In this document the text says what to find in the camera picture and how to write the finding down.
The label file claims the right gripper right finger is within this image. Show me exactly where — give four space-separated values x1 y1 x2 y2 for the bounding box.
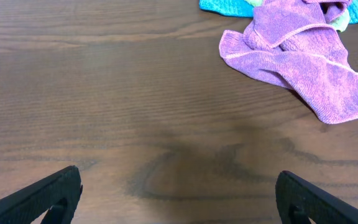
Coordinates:
275 170 358 224

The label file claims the purple cloth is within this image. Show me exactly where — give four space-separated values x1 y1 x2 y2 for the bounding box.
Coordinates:
219 0 358 124

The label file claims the olive green cloth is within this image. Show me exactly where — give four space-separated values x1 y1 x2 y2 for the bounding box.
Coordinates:
244 0 351 33

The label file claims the blue cloth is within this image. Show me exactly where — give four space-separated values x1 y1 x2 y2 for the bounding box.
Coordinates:
199 0 358 24

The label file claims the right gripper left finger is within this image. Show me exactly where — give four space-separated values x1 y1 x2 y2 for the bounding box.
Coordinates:
0 166 83 224

